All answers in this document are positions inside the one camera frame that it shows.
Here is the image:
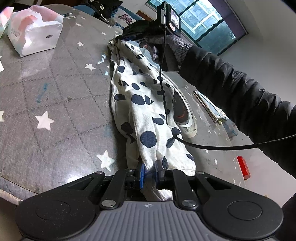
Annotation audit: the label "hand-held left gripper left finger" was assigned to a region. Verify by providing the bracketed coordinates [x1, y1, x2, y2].
[67, 163, 146, 209]

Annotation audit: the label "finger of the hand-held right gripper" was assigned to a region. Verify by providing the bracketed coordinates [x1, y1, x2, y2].
[114, 32, 144, 42]

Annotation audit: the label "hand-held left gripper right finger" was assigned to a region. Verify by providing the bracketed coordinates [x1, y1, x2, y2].
[154, 161, 234, 209]

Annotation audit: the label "white navy polka dot pants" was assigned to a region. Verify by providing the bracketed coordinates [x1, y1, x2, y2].
[107, 35, 197, 202]

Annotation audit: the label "person's right forearm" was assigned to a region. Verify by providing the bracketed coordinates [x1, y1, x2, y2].
[178, 44, 296, 186]

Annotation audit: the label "person's right hand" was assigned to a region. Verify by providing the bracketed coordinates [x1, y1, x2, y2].
[140, 35, 193, 70]

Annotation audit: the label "flat butterfly print pillow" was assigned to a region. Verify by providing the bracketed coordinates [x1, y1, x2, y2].
[117, 8, 141, 27]

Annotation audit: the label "black bag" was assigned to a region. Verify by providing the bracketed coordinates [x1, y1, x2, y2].
[84, 0, 124, 20]

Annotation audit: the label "green framed window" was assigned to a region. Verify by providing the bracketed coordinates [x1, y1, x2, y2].
[146, 0, 247, 49]

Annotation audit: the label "round black induction cooktop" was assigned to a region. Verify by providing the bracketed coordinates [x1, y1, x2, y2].
[162, 70, 197, 139]

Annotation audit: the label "red plastic object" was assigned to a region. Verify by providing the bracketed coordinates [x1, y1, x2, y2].
[236, 156, 251, 181]

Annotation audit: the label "grey star-printed tablecloth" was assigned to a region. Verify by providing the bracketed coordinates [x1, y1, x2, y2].
[0, 5, 245, 202]

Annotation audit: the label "white pink tissue pack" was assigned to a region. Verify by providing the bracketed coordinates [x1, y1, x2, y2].
[6, 5, 64, 57]

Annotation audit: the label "pink white packet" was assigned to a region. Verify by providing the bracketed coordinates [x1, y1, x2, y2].
[0, 6, 14, 39]

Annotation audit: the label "black cable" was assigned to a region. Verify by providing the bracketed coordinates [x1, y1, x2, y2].
[159, 28, 296, 151]

